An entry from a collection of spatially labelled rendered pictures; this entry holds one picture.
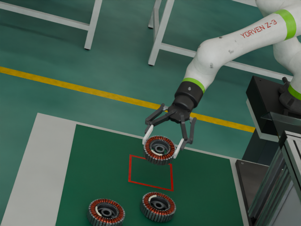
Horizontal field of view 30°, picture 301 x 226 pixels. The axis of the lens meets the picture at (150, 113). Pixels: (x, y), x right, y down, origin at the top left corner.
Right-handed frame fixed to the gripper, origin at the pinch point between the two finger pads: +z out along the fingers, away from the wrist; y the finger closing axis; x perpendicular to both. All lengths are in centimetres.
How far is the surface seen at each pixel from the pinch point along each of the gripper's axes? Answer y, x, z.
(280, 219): -44.0, 15.9, 15.2
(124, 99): 66, -157, -106
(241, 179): -29.3, -17.5, -10.3
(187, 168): -9.8, -16.0, -4.1
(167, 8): 72, -145, -188
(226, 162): -21.5, -23.8, -17.9
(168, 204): -11.5, 0.2, 18.9
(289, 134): -37.1, 22.3, -9.2
